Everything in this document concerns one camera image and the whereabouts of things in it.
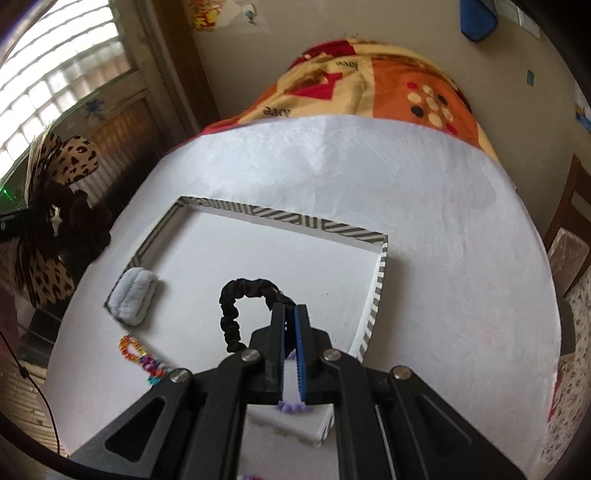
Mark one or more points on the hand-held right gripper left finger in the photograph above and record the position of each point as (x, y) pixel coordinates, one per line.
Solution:
(278, 332)

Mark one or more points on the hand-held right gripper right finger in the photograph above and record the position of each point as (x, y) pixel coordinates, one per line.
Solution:
(301, 332)

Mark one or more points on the black scrunchie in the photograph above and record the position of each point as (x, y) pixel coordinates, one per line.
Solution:
(230, 302)

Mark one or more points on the striped cardboard tray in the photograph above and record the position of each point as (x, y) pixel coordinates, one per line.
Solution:
(286, 218)

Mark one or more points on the grey fluffy hair clip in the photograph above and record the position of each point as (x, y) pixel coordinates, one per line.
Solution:
(134, 295)

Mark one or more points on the glass block window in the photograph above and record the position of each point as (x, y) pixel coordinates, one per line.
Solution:
(55, 69)

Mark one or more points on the printed orange blanket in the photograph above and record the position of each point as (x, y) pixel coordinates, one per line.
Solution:
(392, 78)

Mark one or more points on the floral cloth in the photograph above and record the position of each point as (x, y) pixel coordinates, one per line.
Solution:
(575, 369)

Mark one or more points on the wooden chair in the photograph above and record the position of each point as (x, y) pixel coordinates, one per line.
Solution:
(568, 258)

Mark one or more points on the blue cloth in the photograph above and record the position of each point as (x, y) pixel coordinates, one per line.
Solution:
(478, 18)

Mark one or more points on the red yellow wall sticker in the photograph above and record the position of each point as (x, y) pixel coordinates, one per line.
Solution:
(205, 14)

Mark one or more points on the wall hook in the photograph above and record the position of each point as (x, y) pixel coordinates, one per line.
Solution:
(249, 14)

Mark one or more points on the wall calendar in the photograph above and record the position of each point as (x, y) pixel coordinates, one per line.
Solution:
(582, 110)

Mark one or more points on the white wall paper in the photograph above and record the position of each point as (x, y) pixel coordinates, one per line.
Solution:
(519, 16)

